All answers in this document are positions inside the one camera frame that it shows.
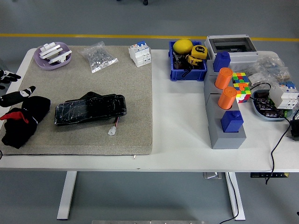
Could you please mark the black chair caster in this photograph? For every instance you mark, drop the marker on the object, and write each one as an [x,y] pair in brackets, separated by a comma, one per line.
[145,2]

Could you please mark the small yellow black tape measure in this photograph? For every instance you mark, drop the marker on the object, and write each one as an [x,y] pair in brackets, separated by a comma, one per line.
[194,60]

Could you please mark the orange cylinder peg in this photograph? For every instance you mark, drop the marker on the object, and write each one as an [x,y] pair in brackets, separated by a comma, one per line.
[226,98]
[223,78]

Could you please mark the clear bag of small parts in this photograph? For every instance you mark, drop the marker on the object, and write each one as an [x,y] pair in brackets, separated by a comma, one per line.
[273,66]

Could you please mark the colourful puzzle cube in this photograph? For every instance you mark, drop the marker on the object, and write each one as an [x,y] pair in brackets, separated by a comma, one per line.
[244,93]
[240,78]

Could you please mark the black electronic modules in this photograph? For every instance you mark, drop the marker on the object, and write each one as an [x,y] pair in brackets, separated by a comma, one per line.
[264,102]

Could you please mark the blue square peg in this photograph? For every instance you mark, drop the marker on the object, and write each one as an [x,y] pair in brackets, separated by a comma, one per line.
[232,122]
[222,61]

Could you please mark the white component in clear bag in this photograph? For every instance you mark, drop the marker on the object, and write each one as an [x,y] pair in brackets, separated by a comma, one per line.
[256,79]

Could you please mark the metal bracket under table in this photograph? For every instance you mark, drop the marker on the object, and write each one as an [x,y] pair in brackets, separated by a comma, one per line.
[212,175]

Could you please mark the clear bag of metal nuts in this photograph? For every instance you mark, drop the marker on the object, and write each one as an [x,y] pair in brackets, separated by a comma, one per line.
[98,57]

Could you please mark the blue plastic bin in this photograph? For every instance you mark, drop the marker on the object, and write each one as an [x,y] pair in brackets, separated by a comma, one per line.
[187,75]

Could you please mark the white plastic part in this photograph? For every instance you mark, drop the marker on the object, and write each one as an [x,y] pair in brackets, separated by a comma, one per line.
[50,50]
[59,58]

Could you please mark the small black tool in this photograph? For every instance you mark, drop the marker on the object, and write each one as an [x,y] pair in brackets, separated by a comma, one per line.
[188,70]

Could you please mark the grey distribution box clear lid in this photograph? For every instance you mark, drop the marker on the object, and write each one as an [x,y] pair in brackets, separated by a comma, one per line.
[243,58]

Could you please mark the large white circuit breaker block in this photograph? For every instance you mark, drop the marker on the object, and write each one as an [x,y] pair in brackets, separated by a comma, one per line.
[283,96]

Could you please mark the white table leg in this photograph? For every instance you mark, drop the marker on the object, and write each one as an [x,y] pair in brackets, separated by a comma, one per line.
[233,198]
[66,198]

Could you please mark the grey peg block base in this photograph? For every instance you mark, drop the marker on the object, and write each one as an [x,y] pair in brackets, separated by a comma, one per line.
[224,140]

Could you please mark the purple plastic dish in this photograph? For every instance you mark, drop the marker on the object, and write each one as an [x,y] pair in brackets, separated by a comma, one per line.
[42,64]

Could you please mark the black power adapter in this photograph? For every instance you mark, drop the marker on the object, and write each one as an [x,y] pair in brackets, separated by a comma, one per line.
[294,130]

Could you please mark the yellow ball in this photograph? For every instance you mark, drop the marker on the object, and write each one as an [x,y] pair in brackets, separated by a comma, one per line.
[182,46]

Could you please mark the light blue tray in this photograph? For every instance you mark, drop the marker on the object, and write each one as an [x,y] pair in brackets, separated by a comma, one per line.
[259,114]

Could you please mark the white circuit breaker blue switch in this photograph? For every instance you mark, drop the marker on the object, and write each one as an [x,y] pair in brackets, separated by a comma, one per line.
[140,54]

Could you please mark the black table control panel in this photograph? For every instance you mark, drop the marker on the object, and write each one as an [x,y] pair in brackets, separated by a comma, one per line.
[268,175]

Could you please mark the grey-brown mat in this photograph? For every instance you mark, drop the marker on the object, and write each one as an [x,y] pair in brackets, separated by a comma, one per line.
[81,81]

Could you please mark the black rag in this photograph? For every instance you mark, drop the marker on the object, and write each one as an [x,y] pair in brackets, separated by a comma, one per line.
[18,135]

